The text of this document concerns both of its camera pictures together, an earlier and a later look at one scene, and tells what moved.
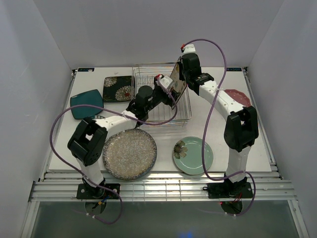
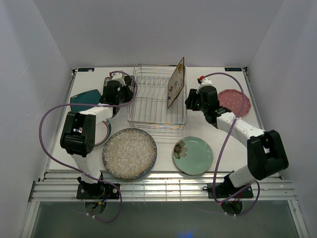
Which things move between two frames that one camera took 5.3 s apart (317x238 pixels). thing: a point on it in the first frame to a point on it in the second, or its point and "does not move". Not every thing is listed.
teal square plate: (92, 97) does not move
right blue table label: (234, 69) does not move
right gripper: (181, 67) to (193, 93)
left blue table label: (85, 69) does not move
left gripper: (167, 100) to (130, 93)
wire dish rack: (161, 116) does not move
